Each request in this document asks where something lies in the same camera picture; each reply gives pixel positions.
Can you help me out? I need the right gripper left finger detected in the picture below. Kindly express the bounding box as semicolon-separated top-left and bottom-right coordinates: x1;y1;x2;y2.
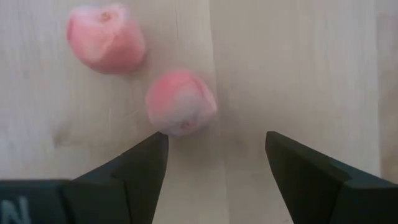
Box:
60;131;170;224

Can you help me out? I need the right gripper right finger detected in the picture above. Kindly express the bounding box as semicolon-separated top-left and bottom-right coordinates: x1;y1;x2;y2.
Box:
265;130;398;224

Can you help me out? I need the pink toy peach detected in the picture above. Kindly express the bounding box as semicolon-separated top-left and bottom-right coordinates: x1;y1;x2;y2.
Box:
66;2;147;75
144;68;218;138

